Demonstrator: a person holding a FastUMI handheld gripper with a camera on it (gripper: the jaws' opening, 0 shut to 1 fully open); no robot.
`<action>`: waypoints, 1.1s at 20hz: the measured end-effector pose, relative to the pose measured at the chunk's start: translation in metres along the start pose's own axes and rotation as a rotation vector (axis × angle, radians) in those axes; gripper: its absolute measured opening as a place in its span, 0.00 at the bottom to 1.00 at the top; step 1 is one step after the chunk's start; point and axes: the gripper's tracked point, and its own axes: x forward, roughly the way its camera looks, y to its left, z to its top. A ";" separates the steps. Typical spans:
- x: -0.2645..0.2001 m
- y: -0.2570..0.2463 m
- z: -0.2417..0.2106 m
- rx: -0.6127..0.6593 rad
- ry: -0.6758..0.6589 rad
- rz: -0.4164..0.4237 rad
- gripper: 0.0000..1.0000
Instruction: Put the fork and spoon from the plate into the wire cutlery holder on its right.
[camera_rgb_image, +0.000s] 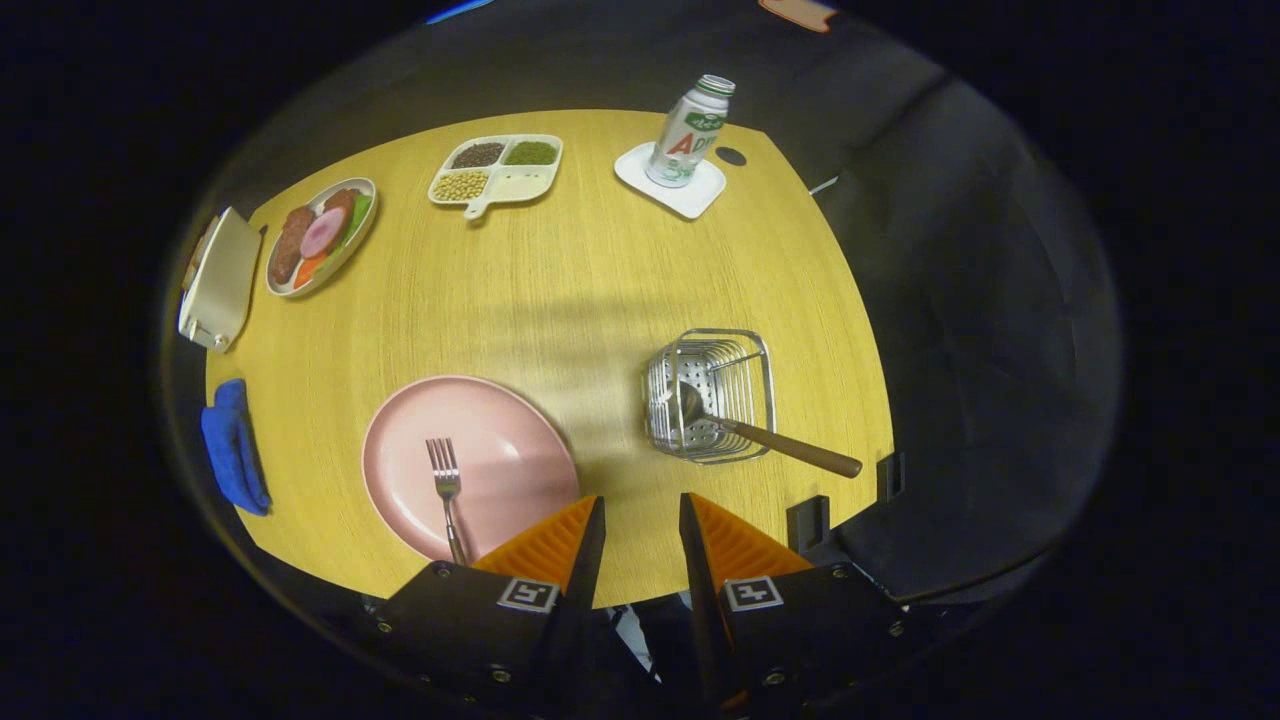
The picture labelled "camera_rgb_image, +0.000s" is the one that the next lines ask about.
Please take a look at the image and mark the fork with wooden handle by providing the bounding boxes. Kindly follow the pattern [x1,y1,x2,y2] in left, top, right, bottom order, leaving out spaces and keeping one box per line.
[426,437,469,567]

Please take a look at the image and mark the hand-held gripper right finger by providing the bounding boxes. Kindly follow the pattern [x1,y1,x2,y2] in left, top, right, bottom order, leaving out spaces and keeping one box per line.
[678,491,916,716]

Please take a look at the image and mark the white square coaster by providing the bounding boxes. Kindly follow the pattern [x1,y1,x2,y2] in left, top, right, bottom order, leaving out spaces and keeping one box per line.
[614,141,727,220]

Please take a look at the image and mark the spoon with wooden handle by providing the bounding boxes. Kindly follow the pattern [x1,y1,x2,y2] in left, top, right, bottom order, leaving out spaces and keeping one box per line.
[678,380,864,479]

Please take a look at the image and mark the white toaster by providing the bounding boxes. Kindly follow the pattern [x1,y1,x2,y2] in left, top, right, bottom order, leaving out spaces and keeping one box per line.
[178,207,263,353]

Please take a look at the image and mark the grey food plate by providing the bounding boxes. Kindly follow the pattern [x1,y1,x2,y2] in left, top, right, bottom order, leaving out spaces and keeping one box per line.
[265,177,378,299]

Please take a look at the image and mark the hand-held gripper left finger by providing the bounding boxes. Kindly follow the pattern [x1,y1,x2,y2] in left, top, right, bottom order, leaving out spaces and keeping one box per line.
[365,493,608,716]

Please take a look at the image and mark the blue cloth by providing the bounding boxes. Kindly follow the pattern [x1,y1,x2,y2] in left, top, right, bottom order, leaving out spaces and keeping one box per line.
[200,378,273,517]

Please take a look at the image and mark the white divided tray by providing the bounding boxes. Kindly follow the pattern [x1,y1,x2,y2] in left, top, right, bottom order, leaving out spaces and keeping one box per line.
[428,134,564,221]

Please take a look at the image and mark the metal wire basket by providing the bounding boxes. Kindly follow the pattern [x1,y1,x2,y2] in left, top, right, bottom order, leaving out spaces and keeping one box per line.
[643,328,777,465]

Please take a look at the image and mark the pink plate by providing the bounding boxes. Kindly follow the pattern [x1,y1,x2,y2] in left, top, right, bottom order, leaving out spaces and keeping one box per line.
[361,375,581,566]

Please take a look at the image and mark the white plastic drink bottle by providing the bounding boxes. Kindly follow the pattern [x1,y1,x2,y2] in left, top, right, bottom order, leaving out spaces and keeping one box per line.
[645,75,737,189]

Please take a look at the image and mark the large brown meat slice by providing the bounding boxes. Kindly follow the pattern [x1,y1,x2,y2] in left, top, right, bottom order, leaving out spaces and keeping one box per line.
[270,206,315,285]

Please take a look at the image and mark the pink ham slice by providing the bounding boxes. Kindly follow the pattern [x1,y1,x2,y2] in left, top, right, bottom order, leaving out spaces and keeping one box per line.
[299,206,348,261]

